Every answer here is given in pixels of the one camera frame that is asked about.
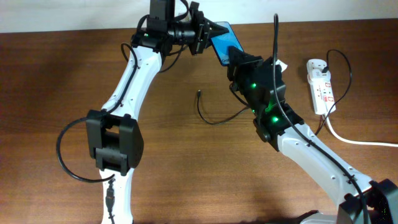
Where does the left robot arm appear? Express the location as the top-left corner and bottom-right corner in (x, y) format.
(86, 0), (229, 223)

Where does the white power strip cord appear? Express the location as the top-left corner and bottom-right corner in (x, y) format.
(324, 113), (398, 148)

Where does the white USB charger adapter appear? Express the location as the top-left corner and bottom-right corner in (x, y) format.
(307, 58), (331, 84)

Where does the black USB charging cable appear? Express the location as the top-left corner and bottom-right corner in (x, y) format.
(196, 49), (353, 136)

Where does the white power strip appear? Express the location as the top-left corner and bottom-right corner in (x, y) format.
(309, 80), (336, 115)

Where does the blue Galaxy smartphone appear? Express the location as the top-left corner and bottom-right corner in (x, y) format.
(211, 21), (243, 67)

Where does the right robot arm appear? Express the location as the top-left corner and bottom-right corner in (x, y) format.
(228, 47), (397, 223)

